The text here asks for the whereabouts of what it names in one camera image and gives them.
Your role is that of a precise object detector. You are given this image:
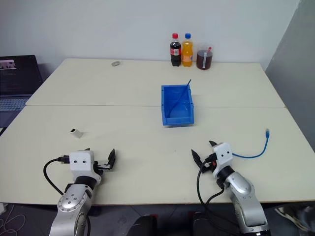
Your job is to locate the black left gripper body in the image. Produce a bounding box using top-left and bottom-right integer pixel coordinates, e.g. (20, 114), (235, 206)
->
(93, 160), (111, 171)

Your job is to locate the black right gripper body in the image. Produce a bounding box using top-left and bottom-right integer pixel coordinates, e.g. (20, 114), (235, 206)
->
(202, 152), (218, 173)

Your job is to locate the small white adapter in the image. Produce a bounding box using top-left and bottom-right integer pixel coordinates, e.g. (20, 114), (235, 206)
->
(69, 128), (84, 139)

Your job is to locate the blue plastic storage bin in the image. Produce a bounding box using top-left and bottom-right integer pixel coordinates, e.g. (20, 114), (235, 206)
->
(160, 84), (195, 127)

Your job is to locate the dark rounded shape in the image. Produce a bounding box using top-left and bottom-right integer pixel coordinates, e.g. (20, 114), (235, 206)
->
(191, 210), (223, 236)
(126, 214), (158, 236)

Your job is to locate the clear jar of dark liquid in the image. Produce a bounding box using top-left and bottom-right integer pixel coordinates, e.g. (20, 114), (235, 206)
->
(196, 42), (214, 71)

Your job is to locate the orange soda bottle blue cap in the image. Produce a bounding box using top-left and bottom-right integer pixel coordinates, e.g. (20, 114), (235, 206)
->
(182, 32), (194, 68)

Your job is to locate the cola bottle with red cap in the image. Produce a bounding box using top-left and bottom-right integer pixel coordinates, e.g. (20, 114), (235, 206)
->
(169, 32), (183, 67)

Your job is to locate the dark open laptop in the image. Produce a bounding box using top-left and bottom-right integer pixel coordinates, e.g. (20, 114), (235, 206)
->
(0, 55), (43, 129)

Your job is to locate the pair of dark shoes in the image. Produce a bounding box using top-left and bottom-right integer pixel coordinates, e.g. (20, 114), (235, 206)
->
(274, 204), (315, 232)

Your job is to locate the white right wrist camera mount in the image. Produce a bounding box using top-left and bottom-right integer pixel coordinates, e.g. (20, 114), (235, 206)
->
(212, 142), (234, 178)

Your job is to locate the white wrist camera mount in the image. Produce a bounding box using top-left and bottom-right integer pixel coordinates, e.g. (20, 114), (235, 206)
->
(212, 142), (234, 178)
(69, 150), (95, 178)

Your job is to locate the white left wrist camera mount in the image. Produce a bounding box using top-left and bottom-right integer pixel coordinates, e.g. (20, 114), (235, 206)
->
(69, 150), (95, 178)

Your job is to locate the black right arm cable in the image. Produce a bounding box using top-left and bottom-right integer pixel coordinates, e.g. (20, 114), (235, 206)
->
(196, 157), (237, 230)

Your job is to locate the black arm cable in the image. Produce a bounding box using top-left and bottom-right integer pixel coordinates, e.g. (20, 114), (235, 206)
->
(196, 157), (237, 230)
(43, 154), (71, 196)

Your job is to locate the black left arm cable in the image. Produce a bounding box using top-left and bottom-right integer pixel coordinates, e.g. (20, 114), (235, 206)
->
(43, 154), (71, 196)

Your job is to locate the blue Ethernet cable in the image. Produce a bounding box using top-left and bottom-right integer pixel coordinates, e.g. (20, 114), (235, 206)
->
(232, 128), (271, 159)

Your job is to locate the thin white floor cable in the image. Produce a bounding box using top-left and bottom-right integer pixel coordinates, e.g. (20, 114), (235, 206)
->
(0, 203), (26, 236)

